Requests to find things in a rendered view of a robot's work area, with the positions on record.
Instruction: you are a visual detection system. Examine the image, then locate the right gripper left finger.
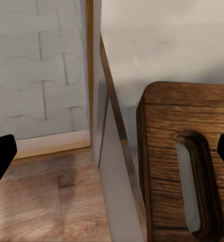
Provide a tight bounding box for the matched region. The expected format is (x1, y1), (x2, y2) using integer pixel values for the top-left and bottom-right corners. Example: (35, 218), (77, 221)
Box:
(0, 135), (17, 180)

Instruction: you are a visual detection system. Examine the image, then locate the cutting board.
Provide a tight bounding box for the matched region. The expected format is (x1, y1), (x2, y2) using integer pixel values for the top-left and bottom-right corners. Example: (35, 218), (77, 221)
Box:
(140, 81), (224, 242)

